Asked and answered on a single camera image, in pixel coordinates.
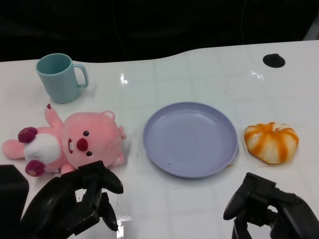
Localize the pink plush beaver doll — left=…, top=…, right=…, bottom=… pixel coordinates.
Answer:
left=1, top=104, right=128, bottom=177

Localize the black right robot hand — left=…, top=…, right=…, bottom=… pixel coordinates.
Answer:
left=223, top=172, right=319, bottom=239

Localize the teal plastic mug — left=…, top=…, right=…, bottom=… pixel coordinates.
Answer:
left=35, top=53, right=90, bottom=104

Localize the orange striped white bun toy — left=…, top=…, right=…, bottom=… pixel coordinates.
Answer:
left=243, top=121, right=300, bottom=165

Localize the purple plastic plate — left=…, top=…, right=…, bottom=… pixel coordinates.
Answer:
left=142, top=101, right=239, bottom=179

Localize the black round table grommet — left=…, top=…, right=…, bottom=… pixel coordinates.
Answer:
left=262, top=53, right=286, bottom=68

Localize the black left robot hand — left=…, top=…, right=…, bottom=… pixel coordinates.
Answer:
left=19, top=160, right=125, bottom=239

